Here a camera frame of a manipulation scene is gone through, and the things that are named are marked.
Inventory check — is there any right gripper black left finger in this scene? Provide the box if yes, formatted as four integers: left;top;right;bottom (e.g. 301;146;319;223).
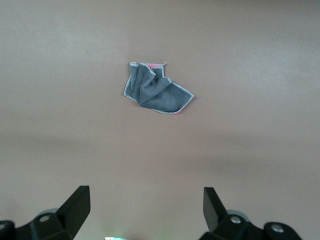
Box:
0;185;91;240

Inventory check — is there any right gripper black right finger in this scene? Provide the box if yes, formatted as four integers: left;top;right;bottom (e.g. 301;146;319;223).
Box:
198;186;301;240

